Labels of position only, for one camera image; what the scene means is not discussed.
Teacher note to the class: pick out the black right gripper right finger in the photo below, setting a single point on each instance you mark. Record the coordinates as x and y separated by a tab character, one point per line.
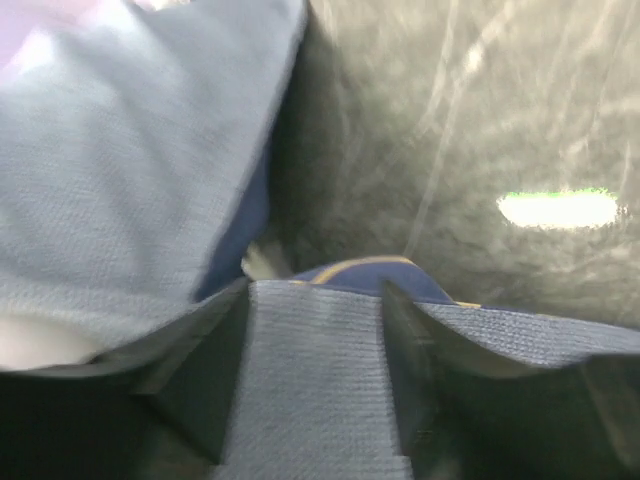
463	411

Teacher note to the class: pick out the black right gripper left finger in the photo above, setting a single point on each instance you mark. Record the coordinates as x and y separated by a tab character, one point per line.
105	418

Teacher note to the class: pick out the blue pillowcase with gold print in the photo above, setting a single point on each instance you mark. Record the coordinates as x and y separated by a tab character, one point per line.
481	155

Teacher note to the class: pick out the white pillow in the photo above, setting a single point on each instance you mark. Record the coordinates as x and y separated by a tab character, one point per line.
29	342

